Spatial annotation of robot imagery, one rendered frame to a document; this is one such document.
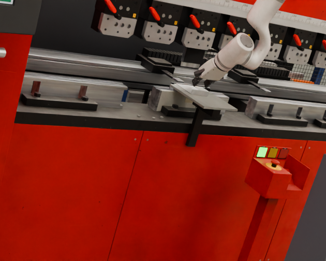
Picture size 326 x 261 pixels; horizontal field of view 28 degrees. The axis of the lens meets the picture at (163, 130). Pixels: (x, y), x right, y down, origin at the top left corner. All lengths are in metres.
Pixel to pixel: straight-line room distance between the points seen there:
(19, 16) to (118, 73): 1.15
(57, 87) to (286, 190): 1.08
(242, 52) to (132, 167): 0.66
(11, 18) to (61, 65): 0.99
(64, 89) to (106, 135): 0.24
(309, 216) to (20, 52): 1.22
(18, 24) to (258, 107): 1.58
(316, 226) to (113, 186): 0.83
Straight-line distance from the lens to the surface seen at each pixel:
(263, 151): 2.91
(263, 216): 2.95
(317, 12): 3.18
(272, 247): 3.50
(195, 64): 2.86
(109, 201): 2.73
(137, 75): 3.00
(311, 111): 3.40
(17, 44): 2.18
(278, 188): 2.85
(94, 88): 2.61
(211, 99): 2.75
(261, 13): 2.50
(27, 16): 1.87
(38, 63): 2.77
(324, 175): 2.49
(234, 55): 2.55
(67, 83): 2.55
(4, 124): 2.26
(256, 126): 3.04
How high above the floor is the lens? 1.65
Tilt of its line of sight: 17 degrees down
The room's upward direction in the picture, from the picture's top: 16 degrees clockwise
